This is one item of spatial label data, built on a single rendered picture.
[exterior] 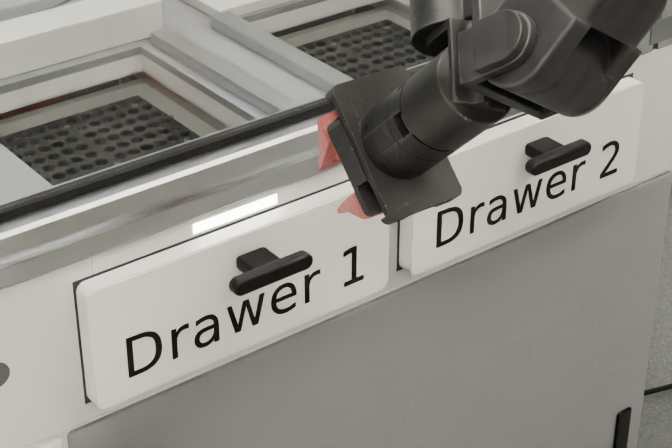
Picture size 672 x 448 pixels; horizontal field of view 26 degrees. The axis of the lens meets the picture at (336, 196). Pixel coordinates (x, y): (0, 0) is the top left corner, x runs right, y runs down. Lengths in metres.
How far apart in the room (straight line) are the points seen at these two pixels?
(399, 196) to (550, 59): 0.18
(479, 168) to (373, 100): 0.30
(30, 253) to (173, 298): 0.13
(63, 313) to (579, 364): 0.66
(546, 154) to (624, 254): 0.27
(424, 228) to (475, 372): 0.23
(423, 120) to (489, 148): 0.37
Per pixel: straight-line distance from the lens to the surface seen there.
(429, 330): 1.37
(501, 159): 1.31
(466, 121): 0.91
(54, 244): 1.08
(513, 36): 0.86
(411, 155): 0.96
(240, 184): 1.14
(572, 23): 0.85
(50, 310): 1.10
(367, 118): 0.99
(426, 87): 0.92
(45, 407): 1.14
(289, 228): 1.17
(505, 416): 1.53
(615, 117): 1.41
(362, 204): 1.00
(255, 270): 1.13
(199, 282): 1.14
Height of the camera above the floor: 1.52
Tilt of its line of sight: 30 degrees down
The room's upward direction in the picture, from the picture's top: straight up
